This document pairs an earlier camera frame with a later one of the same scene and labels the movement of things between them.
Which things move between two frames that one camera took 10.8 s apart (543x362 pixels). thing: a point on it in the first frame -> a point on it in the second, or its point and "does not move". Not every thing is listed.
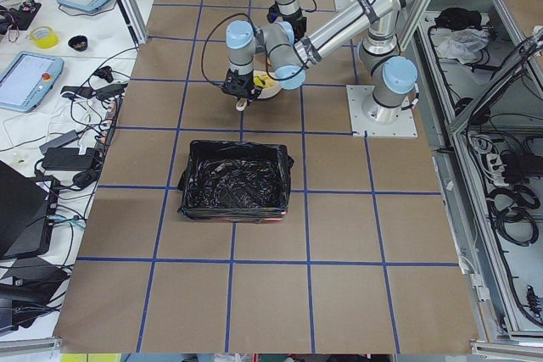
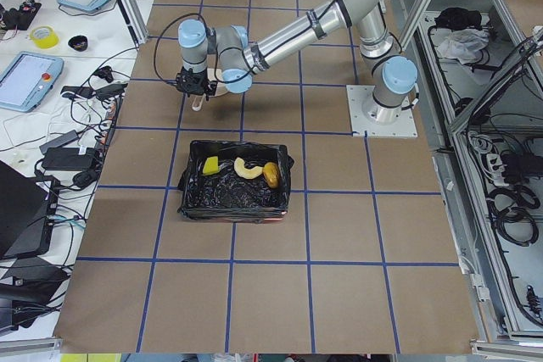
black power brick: (68, 158) does not move
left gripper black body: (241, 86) -> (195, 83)
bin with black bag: (236, 181) does not move
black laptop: (28, 208) does not move
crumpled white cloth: (463, 44) does not move
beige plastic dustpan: (271, 77) -> (213, 75)
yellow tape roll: (44, 36) does not move
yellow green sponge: (260, 80) -> (211, 166)
